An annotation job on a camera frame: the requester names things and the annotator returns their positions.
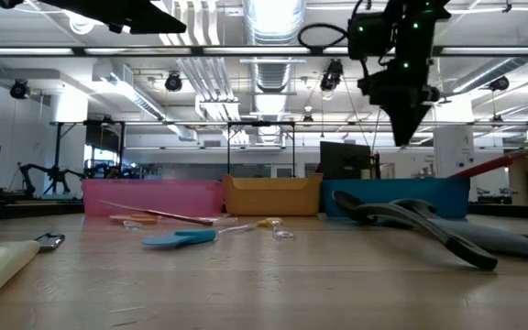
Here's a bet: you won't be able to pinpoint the black slotted spoon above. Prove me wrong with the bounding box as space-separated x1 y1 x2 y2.
331 190 500 271

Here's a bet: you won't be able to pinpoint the white pillar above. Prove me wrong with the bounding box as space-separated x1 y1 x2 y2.
432 125 477 179

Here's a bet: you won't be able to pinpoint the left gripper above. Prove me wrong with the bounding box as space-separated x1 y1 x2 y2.
37 0 188 36

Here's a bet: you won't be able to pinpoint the orange plastic bin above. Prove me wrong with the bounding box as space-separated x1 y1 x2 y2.
222 172 324 217

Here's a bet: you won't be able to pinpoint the black ceiling spotlight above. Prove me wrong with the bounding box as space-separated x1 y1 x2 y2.
163 71 184 93
318 58 346 93
8 78 31 101
488 75 511 93

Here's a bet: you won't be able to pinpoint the black background monitor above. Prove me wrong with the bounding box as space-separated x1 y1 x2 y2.
318 140 374 181

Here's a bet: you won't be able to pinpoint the black background station frame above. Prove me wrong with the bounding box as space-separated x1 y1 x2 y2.
50 118 298 193

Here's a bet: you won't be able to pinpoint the pink plastic bin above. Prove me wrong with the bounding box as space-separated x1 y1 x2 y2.
81 178 226 218

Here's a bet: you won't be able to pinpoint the grey-blue silicone spoon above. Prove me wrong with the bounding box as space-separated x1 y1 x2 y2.
390 197 528 258

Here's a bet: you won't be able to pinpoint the blue plastic bin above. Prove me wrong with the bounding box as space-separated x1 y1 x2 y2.
321 177 471 219

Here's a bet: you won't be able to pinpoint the yellow spatula clear handle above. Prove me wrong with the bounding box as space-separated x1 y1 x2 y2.
255 216 295 241

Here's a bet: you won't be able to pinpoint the red spoon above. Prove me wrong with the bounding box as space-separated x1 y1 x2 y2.
448 150 528 180

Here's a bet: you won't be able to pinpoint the silver ventilation duct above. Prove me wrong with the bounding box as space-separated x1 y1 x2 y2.
243 0 307 148

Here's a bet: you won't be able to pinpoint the blue spatula clear handle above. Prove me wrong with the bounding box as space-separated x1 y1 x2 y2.
141 221 268 251

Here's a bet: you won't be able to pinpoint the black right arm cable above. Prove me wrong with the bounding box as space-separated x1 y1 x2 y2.
297 22 352 50

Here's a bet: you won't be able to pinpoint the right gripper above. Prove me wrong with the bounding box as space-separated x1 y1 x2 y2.
357 58 442 148

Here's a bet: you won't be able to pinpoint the black background workbench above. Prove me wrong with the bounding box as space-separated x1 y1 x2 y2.
0 197 84 222

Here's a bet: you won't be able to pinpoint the black rig bar with lights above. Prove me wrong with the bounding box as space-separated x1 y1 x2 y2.
0 44 528 59

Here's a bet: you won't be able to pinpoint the background robot arms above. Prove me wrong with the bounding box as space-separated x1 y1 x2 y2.
16 160 155 196

